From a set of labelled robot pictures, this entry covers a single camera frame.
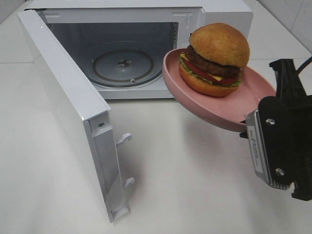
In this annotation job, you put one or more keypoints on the pink round plate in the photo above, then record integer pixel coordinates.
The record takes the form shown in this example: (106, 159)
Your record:
(225, 112)

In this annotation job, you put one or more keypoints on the glass microwave turntable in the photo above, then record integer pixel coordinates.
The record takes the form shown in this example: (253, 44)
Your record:
(125, 68)

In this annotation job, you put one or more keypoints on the white microwave oven body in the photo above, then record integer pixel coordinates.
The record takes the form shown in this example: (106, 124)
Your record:
(88, 29)

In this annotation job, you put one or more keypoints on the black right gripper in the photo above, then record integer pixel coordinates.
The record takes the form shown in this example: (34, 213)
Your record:
(296, 165)

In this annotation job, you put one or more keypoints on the white microwave door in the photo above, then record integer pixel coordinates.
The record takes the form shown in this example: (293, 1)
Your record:
(81, 112)

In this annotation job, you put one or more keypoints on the burger with brown bun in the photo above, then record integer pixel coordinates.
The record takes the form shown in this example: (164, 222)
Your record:
(213, 61)

